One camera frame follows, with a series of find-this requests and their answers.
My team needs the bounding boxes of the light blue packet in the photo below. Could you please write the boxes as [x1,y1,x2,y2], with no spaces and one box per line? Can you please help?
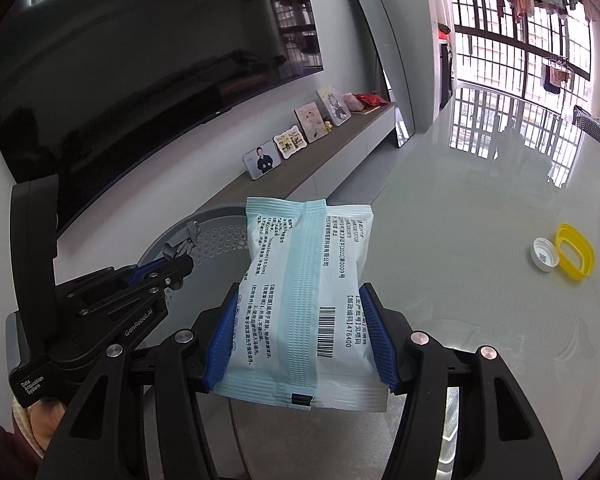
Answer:
[213,196,388,413]

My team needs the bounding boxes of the balcony window grille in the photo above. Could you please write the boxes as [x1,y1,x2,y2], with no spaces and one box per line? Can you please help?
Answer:
[440,0,593,111]

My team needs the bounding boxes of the checked pillow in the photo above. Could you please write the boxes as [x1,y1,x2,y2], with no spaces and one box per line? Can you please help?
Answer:
[572,105,600,142]

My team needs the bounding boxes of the scalloped white photo frame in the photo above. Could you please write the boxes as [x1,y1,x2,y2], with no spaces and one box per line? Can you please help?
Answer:
[272,128,308,161]

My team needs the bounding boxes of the white bottle cap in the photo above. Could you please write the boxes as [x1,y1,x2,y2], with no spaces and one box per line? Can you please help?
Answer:
[531,237,561,272]

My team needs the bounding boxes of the grey television cabinet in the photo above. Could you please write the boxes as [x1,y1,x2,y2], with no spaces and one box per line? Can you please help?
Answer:
[190,102,397,221]

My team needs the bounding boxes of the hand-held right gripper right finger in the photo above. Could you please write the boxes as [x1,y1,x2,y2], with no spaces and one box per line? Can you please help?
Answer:
[357,282,563,480]

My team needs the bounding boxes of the clothes on drying rack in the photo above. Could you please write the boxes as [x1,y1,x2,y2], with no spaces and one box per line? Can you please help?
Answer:
[542,57,571,93]

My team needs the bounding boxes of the grey perforated plastic basket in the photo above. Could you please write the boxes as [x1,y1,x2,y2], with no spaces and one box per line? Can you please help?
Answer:
[139,201,251,321]

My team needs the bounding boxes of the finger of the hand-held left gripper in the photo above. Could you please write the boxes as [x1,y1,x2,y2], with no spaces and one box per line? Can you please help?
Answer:
[60,258,174,307]
[127,255,196,312]

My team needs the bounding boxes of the cartoon picture frame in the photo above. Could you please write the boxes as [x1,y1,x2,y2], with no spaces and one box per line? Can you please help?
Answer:
[294,101,331,143]

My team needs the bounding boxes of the tall leaning mirror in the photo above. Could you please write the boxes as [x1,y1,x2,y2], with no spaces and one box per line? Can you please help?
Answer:
[346,0,416,148]

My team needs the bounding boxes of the grey wrapper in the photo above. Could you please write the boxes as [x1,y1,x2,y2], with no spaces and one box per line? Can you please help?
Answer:
[162,220,201,261]

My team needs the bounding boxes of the white figure picture frame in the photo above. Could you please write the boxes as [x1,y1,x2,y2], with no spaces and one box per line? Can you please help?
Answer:
[316,85,352,127]

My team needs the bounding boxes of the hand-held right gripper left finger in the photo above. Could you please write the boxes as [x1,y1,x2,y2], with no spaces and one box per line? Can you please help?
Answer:
[35,287,241,480]

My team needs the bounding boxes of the yellow oval plastic ring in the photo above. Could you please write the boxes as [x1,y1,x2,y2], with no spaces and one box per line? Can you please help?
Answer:
[555,223,596,281]

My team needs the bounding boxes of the red folded cloth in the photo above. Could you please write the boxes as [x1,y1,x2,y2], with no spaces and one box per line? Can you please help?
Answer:
[355,92,383,115]

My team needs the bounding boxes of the black curved television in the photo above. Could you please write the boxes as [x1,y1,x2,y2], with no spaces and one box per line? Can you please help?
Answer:
[0,0,325,233]

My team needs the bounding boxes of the portrait photo frame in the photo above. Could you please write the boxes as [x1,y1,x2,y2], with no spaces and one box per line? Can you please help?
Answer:
[242,141,282,179]

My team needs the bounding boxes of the person's left forearm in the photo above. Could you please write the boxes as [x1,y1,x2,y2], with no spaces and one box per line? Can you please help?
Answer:
[0,397,68,480]

